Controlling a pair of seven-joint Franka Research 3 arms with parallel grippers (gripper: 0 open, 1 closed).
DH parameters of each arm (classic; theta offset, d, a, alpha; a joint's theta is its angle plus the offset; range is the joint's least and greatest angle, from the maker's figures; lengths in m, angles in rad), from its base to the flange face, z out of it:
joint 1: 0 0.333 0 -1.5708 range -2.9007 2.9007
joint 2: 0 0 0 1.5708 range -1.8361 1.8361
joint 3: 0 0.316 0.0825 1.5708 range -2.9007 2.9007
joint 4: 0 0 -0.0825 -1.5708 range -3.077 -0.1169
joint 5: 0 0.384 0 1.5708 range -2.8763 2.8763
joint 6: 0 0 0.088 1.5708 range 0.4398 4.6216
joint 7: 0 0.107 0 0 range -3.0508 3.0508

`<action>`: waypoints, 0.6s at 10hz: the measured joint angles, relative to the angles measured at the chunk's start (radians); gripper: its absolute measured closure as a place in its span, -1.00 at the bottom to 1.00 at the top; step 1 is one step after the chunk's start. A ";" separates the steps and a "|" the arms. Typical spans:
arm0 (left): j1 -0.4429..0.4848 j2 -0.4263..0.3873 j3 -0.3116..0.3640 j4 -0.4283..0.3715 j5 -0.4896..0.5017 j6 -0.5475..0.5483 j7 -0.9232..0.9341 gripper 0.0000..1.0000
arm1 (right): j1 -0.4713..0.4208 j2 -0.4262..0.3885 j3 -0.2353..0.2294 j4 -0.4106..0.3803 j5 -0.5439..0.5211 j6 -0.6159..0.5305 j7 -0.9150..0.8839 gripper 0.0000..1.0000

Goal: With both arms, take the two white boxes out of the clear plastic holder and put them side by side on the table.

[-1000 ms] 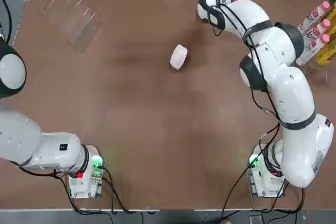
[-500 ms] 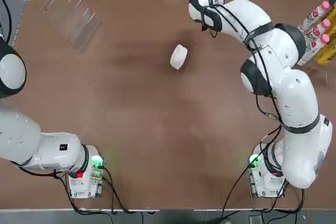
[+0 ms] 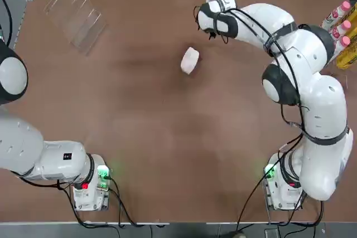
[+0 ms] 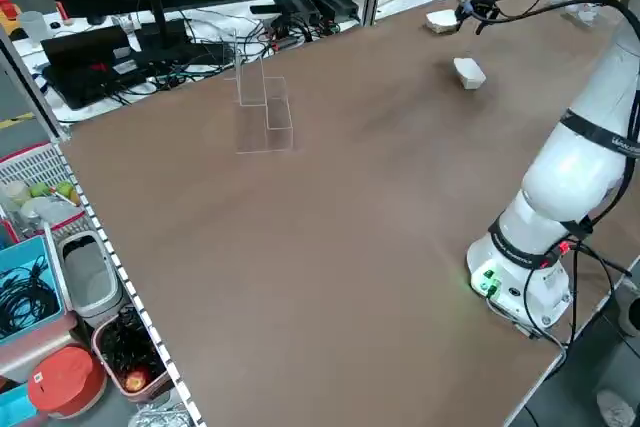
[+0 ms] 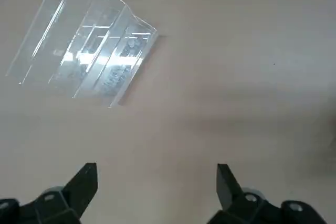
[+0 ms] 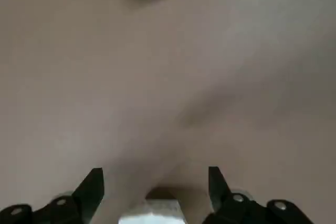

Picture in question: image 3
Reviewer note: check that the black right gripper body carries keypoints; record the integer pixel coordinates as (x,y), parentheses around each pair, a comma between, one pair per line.
(212,36)

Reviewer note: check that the green lit circuit board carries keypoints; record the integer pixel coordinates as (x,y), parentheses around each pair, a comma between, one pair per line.
(270,172)
(103,174)

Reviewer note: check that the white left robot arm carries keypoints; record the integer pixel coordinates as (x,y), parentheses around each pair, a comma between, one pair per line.
(64,160)

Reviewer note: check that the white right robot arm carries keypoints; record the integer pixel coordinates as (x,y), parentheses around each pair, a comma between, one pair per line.
(320,104)

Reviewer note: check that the clear acrylic bottle shelf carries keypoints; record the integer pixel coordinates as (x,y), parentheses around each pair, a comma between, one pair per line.
(341,72)

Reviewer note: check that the clear plastic holder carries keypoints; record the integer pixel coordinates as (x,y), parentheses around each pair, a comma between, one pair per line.
(81,26)

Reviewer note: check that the white paper box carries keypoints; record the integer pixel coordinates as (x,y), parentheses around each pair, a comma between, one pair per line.
(189,61)

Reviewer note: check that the pink cap white bottle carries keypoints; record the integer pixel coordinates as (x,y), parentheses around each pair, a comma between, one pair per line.
(344,27)
(341,47)
(338,12)

